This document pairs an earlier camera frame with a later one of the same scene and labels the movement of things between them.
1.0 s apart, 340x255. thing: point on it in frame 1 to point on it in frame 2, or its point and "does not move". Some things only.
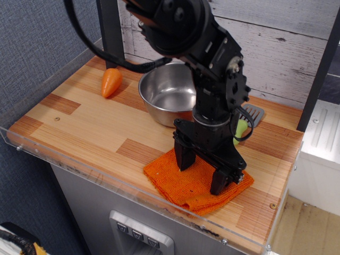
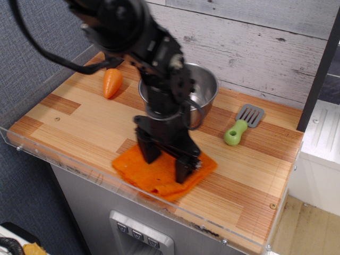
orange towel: [189, 188] to [159, 177]
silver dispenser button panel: [133, 237] does not move
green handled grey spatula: [245, 121] does not move
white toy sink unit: [316, 178] does not move
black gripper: [211, 134] to [167, 130]
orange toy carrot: [111, 79] does not move
